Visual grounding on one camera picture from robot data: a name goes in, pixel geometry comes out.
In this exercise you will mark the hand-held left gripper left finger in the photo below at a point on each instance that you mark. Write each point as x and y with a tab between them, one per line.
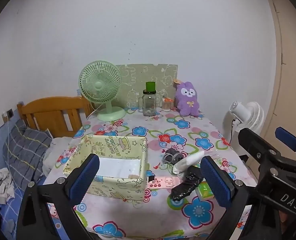
85	177

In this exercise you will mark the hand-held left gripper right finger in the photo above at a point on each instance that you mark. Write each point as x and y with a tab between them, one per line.
216	182

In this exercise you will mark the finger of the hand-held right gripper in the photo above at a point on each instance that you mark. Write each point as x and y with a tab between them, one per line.
252	141
287	137

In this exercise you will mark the green orange snack box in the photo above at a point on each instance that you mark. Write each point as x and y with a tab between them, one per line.
204	192

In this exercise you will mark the yellow cartoon storage box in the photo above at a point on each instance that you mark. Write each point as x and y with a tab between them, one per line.
108	186

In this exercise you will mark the black plastic bag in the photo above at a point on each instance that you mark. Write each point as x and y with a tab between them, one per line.
185	187

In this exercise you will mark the white cloth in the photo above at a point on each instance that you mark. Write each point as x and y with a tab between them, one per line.
2	185
118	166

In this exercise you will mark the clear plastic packet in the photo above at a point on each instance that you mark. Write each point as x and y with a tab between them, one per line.
187	162

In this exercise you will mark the grey socks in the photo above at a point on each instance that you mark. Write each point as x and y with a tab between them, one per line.
172	156

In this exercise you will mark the white standing fan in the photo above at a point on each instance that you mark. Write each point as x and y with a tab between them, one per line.
252	117

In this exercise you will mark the white bedding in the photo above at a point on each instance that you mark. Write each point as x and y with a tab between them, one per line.
55	150

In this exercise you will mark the beige door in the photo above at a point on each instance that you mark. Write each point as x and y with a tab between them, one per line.
290	80

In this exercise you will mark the grey plaid pillow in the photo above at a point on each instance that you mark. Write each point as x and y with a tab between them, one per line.
25	150

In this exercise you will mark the purple plush bunny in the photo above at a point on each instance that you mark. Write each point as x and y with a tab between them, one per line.
187	100

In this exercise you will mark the wooden bed headboard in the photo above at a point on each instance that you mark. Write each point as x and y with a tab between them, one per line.
50	105

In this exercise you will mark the crumpled white cloth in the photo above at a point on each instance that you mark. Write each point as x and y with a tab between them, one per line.
2	185

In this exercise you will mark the cotton swab container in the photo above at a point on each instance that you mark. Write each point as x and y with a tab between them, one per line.
166	106

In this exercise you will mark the green desk fan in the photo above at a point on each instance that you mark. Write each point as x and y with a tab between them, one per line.
98	85

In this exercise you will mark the glass jar with green lid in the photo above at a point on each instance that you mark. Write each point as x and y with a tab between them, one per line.
149	103

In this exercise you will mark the green patterned board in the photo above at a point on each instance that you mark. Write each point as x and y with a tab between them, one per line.
138	80

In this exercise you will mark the wall socket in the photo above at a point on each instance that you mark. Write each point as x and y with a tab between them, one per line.
10	113

